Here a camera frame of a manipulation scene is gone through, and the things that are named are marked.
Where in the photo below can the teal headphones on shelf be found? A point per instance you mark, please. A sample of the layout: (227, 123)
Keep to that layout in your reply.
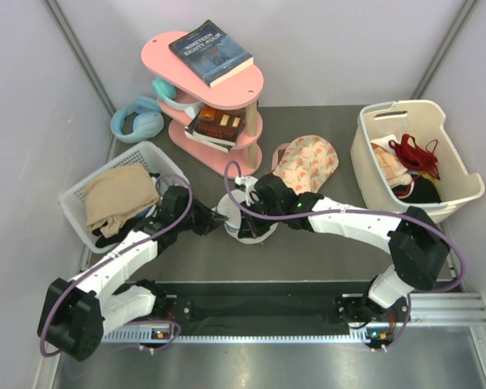
(166, 92)

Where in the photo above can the white perforated plastic basket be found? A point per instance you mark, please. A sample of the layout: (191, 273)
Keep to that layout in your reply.
(153, 159)

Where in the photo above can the cream plastic laundry basket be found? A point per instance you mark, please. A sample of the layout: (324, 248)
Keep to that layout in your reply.
(424, 120)

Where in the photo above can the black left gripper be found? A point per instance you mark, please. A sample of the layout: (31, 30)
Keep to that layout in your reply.
(210, 220)

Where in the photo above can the dark red paperback book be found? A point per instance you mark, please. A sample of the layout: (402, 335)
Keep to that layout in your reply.
(218, 125)

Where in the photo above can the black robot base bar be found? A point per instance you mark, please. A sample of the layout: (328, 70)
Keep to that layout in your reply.
(271, 308)

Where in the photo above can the peach garment in basket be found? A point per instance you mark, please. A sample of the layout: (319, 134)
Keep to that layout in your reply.
(397, 175)

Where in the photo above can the red strappy garment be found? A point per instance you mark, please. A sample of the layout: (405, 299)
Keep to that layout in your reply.
(416, 158)

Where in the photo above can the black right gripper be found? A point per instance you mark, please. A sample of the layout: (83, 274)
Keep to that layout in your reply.
(250, 228)

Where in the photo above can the pink three-tier shelf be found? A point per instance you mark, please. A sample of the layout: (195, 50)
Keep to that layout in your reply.
(240, 91)

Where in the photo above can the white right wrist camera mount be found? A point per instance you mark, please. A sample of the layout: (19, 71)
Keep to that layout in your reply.
(245, 190)

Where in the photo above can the blue Nineteen Eighty-Four book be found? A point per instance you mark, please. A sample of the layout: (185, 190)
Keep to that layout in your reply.
(211, 54)

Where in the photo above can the blue headphones on floor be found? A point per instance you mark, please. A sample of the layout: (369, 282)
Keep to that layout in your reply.
(148, 121)

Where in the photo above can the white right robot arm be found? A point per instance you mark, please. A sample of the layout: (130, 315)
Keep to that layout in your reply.
(417, 247)

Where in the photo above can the black garment in basket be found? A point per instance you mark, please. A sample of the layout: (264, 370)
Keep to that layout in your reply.
(419, 191)

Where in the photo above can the black white blue garment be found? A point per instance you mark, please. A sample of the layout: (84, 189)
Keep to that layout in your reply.
(150, 210)

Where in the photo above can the beige folded garment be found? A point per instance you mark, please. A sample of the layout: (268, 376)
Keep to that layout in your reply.
(116, 196)

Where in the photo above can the grey slotted cable duct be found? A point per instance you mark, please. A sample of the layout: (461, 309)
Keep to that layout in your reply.
(148, 335)

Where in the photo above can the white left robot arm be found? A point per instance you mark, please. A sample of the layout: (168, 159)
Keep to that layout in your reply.
(79, 312)

